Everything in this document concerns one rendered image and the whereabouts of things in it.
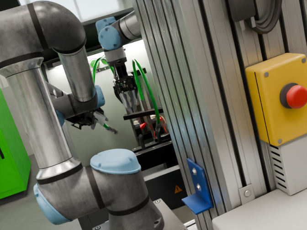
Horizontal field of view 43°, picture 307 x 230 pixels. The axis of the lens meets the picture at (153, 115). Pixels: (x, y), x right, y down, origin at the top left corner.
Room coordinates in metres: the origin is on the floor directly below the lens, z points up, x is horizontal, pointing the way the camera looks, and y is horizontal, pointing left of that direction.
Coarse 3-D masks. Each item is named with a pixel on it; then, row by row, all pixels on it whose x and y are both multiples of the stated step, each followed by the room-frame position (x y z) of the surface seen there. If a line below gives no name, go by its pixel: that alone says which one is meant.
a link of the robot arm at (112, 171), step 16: (96, 160) 0.93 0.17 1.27; (112, 160) 0.91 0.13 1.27; (128, 160) 0.91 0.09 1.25; (96, 176) 0.90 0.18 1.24; (112, 176) 0.89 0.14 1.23; (128, 176) 0.89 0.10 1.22; (96, 192) 0.88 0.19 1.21; (112, 192) 0.88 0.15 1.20; (128, 192) 0.89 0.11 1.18; (144, 192) 0.92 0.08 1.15; (112, 208) 0.90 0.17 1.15; (128, 208) 0.89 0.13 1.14
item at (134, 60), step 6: (132, 60) 1.74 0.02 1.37; (132, 66) 1.80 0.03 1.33; (138, 66) 1.64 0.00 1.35; (144, 78) 1.58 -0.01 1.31; (138, 84) 1.83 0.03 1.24; (138, 90) 1.84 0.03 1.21; (150, 90) 1.55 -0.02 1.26; (150, 96) 1.54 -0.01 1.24; (144, 102) 1.84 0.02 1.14; (144, 108) 1.84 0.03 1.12; (156, 108) 1.53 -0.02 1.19; (156, 114) 1.53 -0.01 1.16; (156, 126) 1.61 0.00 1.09
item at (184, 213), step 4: (184, 204) 1.44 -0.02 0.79; (176, 208) 1.43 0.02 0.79; (180, 208) 1.43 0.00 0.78; (184, 208) 1.43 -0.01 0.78; (188, 208) 1.43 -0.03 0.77; (176, 212) 1.42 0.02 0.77; (180, 212) 1.42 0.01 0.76; (184, 212) 1.43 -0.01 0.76; (188, 212) 1.43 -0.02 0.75; (180, 216) 1.42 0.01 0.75; (184, 216) 1.43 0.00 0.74; (188, 216) 1.43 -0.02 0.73; (192, 216) 1.43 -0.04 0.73; (180, 220) 1.42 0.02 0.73; (184, 220) 1.43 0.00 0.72; (188, 220) 1.43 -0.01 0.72
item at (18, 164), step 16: (0, 96) 4.46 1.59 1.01; (0, 112) 4.14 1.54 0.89; (0, 128) 3.86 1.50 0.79; (16, 128) 4.61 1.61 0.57; (0, 144) 3.84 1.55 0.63; (16, 144) 4.26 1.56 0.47; (0, 160) 3.83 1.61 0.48; (16, 160) 3.96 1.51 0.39; (0, 176) 3.82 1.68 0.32; (16, 176) 3.84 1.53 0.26; (0, 192) 3.81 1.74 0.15; (16, 192) 3.83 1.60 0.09
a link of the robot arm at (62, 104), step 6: (54, 96) 1.30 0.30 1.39; (66, 96) 1.27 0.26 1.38; (54, 102) 1.26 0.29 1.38; (60, 102) 1.26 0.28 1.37; (66, 102) 1.25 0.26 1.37; (60, 108) 1.25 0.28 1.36; (66, 108) 1.25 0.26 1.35; (60, 114) 1.23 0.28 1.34; (66, 114) 1.25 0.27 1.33; (72, 114) 1.26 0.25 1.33; (60, 120) 1.23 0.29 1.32
